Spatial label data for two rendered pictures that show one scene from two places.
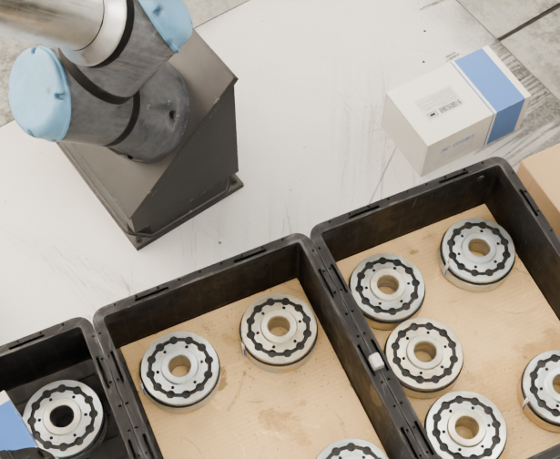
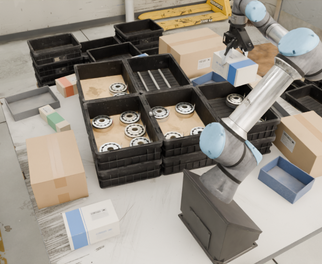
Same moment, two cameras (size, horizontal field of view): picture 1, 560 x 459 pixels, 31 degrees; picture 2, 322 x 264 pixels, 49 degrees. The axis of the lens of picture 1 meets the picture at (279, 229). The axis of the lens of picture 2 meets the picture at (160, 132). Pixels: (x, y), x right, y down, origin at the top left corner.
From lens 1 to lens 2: 1.82 m
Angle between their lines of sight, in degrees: 80
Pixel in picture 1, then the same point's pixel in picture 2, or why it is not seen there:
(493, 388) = (118, 128)
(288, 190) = (161, 212)
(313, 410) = (165, 129)
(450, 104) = (95, 213)
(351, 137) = (133, 230)
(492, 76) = (73, 223)
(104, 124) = not seen: hidden behind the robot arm
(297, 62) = not seen: outside the picture
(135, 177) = not seen: hidden behind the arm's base
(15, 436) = (233, 65)
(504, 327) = (109, 139)
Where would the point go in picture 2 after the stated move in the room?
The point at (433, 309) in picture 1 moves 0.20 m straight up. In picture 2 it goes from (127, 144) to (125, 110)
